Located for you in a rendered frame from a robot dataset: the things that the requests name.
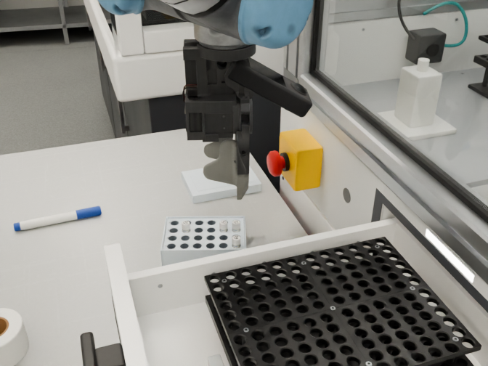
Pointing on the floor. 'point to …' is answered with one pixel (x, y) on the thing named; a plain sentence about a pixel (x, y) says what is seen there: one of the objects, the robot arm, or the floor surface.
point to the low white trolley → (104, 230)
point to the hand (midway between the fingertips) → (244, 183)
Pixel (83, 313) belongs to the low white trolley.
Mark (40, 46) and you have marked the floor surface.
